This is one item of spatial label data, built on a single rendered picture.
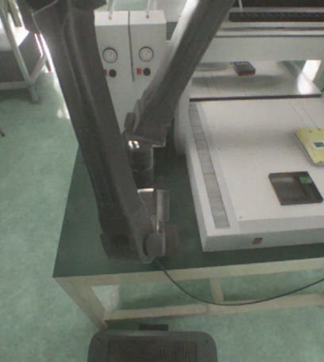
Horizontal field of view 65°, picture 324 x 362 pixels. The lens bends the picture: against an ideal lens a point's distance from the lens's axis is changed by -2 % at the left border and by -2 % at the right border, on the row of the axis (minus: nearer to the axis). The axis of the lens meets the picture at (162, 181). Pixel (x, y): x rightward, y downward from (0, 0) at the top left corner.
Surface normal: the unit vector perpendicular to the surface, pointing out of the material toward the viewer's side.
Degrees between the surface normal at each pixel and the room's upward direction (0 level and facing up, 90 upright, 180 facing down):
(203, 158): 0
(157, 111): 100
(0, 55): 90
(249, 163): 0
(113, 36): 90
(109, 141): 66
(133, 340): 0
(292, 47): 90
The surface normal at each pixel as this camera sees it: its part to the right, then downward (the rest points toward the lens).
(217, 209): 0.00, -0.65
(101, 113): 0.87, -0.05
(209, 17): 0.13, 0.86
